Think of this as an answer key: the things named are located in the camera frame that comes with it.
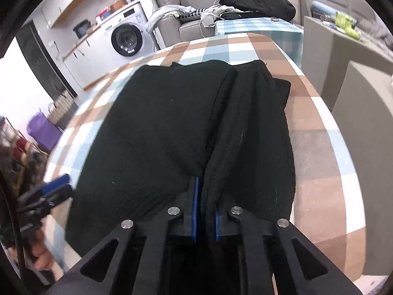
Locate grey sofa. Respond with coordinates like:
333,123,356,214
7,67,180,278
153,0,305,43

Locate grey cloth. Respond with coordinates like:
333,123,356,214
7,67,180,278
145,4,191,32

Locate black knit cushion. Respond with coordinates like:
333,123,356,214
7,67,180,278
219,0,297,21

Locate black door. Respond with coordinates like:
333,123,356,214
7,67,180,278
15,21,78,99

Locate white washing machine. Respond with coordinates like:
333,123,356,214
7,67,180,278
104,1,158,59

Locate black knit sweater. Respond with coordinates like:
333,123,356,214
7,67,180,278
65,59,297,258

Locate person's left hand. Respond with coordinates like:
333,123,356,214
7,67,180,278
28,230,58,273

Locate white crumpled cloth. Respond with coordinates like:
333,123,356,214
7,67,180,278
200,5,234,28

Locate white wall cabinet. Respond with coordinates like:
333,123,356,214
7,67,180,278
50,0,94,29

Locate grey cardboard box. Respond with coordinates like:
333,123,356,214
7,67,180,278
331,61,393,278

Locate white cabinet with wooden counter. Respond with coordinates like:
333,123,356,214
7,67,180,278
62,21,109,91

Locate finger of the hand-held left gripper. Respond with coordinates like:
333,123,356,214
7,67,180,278
40,174,72,193
45,185,75,205

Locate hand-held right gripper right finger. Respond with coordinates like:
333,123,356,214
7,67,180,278
214,205,363,295

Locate houndstooth cloth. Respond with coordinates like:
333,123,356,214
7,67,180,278
179,7,210,19

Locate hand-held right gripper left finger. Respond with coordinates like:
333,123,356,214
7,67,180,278
46,176,201,295

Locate dark cooking pot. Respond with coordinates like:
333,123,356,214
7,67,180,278
72,19,92,39

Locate brown blue checkered tablecloth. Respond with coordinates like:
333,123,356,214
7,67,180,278
43,31,366,283

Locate grey slatted rack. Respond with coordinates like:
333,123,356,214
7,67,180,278
48,91,79,130

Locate green packets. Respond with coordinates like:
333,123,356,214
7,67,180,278
334,12,360,39

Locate purple plastic bin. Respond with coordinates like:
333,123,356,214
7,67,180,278
25,111,62,153

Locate cluttered storage shelf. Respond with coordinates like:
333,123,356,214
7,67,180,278
0,116,48,192

